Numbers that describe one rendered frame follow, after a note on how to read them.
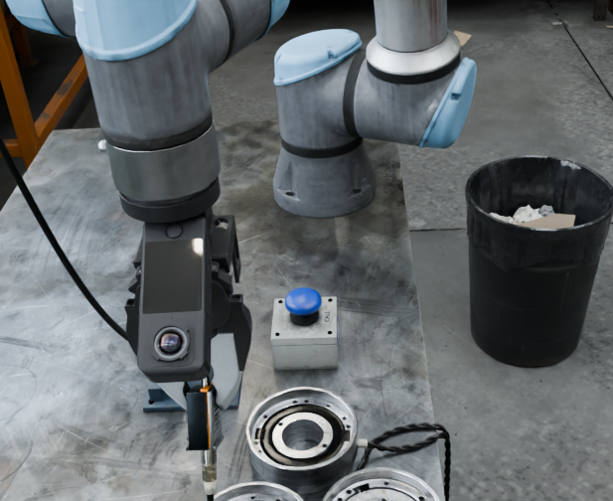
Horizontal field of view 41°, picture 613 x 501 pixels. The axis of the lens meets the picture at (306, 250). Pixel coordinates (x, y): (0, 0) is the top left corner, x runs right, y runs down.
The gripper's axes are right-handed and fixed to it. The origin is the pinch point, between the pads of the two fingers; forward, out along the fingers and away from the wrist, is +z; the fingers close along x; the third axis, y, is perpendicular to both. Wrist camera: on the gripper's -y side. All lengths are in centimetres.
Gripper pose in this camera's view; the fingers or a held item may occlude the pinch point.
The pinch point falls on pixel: (204, 404)
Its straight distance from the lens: 69.6
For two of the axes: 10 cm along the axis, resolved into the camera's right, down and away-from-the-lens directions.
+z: 0.7, 8.2, 5.7
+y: 0.2, -5.7, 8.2
